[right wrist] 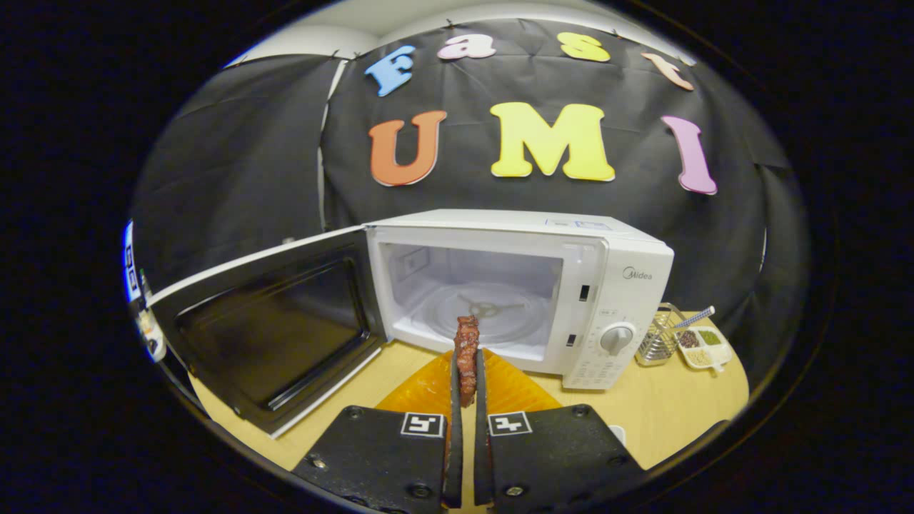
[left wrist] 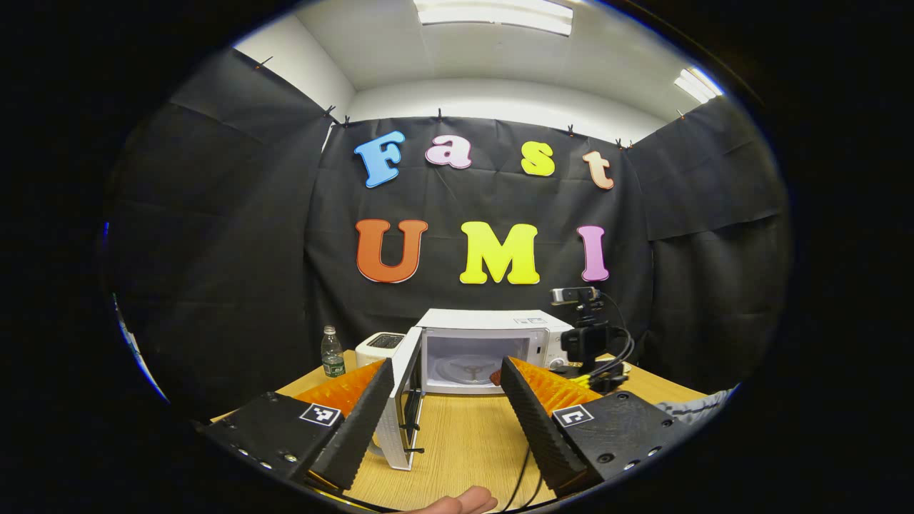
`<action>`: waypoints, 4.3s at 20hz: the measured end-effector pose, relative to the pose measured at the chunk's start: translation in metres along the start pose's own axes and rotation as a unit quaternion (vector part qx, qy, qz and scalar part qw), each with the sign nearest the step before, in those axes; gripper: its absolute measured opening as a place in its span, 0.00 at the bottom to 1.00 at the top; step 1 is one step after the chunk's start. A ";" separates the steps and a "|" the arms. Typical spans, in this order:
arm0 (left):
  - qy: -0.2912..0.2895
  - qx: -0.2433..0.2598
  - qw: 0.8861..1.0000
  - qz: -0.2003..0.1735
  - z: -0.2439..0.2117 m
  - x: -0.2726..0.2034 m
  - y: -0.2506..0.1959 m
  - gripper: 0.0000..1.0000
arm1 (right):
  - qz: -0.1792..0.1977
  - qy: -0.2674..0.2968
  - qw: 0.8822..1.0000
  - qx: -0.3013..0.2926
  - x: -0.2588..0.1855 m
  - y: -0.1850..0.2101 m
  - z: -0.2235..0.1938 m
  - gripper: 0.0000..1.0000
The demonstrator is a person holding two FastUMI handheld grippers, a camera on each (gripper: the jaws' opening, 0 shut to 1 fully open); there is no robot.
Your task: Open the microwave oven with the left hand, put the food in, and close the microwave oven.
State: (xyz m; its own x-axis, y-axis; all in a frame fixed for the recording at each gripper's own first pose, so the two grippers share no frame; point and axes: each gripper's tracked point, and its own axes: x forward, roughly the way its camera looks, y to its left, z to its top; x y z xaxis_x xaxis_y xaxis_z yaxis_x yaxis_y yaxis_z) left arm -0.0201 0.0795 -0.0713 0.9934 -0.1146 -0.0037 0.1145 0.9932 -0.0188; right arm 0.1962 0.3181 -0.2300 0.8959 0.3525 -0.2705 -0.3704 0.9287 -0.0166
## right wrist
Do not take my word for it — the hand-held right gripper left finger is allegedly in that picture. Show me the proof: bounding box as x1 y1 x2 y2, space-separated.
293 350 463 514

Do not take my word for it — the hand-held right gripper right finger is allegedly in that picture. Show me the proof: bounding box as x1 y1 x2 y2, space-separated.
473 348 647 514

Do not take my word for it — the red-brown meat piece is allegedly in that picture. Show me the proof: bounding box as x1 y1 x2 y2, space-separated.
453 315 481 408

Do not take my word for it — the white microwave oven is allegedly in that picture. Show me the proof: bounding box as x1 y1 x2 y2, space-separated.
146 208 676 440

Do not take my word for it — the white divided dish with beans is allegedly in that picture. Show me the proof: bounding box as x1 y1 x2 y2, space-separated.
675 326 733 374

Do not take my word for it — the striped straw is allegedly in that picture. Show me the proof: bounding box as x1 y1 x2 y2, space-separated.
671 306 716 331

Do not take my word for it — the black backdrop cloth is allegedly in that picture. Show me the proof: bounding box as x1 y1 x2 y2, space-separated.
129 18 811 372

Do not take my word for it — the blue white banner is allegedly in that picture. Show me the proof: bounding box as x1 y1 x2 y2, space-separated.
123 220 144 304

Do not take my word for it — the metal wire basket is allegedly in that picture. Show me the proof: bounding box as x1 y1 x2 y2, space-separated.
634 303 685 368

